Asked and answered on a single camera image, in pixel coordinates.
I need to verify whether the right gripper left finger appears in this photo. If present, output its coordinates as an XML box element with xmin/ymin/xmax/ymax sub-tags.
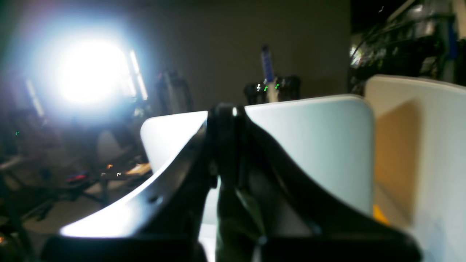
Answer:
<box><xmin>60</xmin><ymin>106</ymin><xmax>222</xmax><ymax>241</ymax></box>

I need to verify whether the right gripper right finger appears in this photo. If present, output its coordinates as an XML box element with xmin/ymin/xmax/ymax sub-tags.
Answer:
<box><xmin>233</xmin><ymin>107</ymin><xmax>412</xmax><ymax>244</ymax></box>

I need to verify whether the green t-shirt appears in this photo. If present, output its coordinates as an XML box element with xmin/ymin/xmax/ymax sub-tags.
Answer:
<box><xmin>215</xmin><ymin>175</ymin><xmax>266</xmax><ymax>262</ymax></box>

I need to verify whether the bright studio lamp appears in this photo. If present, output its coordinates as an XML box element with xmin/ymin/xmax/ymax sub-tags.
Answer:
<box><xmin>22</xmin><ymin>22</ymin><xmax>150</xmax><ymax>117</ymax></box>

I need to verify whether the white side panel board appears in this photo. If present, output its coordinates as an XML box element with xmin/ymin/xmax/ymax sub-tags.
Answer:
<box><xmin>366</xmin><ymin>76</ymin><xmax>466</xmax><ymax>262</ymax></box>

